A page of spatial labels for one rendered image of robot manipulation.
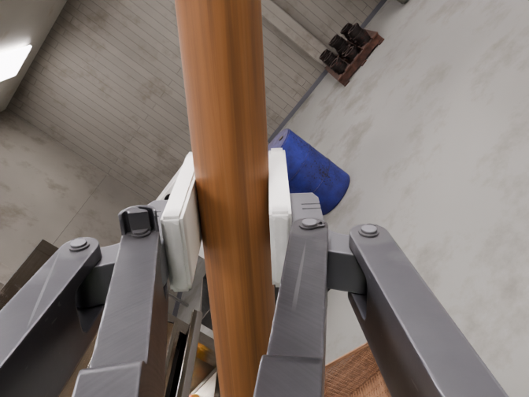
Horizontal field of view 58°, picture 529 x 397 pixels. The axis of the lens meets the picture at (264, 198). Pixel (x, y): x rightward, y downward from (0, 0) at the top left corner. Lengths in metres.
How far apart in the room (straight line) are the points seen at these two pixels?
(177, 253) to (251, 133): 0.05
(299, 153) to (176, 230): 4.79
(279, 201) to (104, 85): 9.56
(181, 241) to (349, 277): 0.06
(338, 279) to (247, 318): 0.07
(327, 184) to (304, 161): 0.36
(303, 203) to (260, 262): 0.03
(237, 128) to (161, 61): 9.20
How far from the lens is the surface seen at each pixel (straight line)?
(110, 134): 9.93
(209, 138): 0.18
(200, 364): 2.28
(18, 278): 1.94
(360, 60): 7.78
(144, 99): 9.58
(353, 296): 0.16
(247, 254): 0.19
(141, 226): 0.16
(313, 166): 4.99
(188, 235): 0.17
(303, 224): 0.15
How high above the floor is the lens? 2.00
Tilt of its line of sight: 15 degrees down
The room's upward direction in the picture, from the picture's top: 55 degrees counter-clockwise
